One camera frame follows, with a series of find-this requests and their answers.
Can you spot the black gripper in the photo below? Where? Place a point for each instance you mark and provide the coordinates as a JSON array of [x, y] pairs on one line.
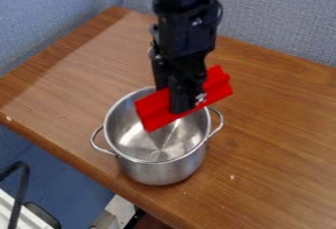
[[183, 40]]

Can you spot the red block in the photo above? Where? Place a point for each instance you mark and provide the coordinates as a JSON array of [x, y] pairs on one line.
[[154, 107]]

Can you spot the stainless steel metal pot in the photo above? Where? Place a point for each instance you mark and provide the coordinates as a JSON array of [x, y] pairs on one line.
[[163, 157]]

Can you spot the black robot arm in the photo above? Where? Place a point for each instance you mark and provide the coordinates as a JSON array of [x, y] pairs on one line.
[[187, 6]]

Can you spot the white box under table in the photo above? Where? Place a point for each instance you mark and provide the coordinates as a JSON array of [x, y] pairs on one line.
[[117, 215]]

